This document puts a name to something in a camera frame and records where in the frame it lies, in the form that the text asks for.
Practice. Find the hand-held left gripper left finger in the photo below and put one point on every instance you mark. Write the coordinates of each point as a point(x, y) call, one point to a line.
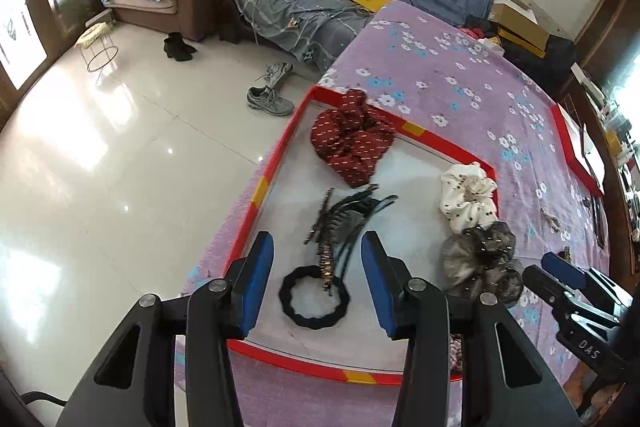
point(257, 282)

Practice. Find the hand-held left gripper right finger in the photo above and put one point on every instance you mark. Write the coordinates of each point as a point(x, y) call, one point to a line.
point(377, 287)

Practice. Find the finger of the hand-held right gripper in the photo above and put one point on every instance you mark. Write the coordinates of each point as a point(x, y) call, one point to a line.
point(562, 268)
point(545, 287)

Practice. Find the brown sequined hair clip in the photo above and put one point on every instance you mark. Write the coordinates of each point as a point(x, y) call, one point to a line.
point(326, 267)

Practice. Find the grey black mesh scrunchie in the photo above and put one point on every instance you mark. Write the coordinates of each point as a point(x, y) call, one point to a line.
point(475, 257)

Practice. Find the black long hair clip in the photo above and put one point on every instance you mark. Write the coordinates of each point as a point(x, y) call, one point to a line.
point(365, 207)

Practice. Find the red plaid scrunchie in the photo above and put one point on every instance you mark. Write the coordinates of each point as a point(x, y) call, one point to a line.
point(454, 354)

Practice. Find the red box lid tray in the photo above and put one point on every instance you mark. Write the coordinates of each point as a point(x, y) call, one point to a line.
point(410, 177)

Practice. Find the white dotted scrunchie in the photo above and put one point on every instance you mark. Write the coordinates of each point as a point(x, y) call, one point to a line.
point(465, 202)

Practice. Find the red polka dot scrunchie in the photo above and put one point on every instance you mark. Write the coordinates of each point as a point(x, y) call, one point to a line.
point(350, 142)

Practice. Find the black headband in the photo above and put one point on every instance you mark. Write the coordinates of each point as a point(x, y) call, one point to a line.
point(600, 222)

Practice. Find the white paper sheets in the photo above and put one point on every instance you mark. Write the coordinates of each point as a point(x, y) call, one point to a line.
point(592, 152)

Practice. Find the red flat box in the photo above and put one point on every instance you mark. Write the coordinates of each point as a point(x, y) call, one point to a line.
point(567, 142)

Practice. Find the grey sneaker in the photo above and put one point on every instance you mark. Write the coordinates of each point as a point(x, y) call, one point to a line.
point(270, 102)
point(277, 73)

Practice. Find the black bag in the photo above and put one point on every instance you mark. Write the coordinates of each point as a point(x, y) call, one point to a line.
point(560, 57)

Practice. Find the yellow flat box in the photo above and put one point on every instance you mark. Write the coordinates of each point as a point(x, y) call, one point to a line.
point(522, 43)

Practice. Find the black ankle boots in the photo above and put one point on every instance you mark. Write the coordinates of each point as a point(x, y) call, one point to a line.
point(177, 47)

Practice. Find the brown cardboard box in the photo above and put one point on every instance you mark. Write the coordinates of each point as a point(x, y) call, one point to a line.
point(517, 17)

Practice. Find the grey blue star sheet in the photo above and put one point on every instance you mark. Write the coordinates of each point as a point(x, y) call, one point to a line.
point(300, 17)

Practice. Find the yellow cloth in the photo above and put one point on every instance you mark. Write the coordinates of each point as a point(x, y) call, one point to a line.
point(92, 34)

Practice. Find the wooden glass door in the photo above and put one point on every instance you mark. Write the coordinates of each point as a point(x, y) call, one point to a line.
point(30, 7)

